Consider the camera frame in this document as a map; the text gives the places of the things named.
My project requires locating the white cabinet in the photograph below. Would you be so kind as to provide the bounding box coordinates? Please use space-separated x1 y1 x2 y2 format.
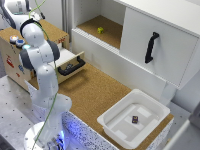
71 0 200 108

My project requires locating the yellow block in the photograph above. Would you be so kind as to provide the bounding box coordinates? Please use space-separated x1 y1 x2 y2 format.
96 26 105 35

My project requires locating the wooden drawer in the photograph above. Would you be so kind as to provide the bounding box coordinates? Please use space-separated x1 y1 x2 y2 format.
53 47 87 85

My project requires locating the wooden drawer box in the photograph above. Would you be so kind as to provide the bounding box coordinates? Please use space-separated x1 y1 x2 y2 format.
0 18 71 93

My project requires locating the black door handle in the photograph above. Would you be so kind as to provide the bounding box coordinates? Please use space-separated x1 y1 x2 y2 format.
144 31 161 65

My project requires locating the green button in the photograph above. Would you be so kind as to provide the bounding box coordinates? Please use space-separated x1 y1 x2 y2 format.
21 43 32 51

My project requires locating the black drawer handle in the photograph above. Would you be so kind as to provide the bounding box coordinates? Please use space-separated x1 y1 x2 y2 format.
57 55 87 77

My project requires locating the green cable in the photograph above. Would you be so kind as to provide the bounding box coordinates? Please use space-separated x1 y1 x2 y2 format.
27 0 60 150

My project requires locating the blue button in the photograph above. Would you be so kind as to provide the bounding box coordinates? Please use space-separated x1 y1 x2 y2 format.
15 38 26 48

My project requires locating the white plastic box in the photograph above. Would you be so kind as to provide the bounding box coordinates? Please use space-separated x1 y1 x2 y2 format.
96 88 172 150

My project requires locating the purple block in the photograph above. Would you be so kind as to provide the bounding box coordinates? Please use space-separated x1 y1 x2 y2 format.
131 115 140 125

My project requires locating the white sliding door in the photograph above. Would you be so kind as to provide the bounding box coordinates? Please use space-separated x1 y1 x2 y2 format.
119 6 200 90

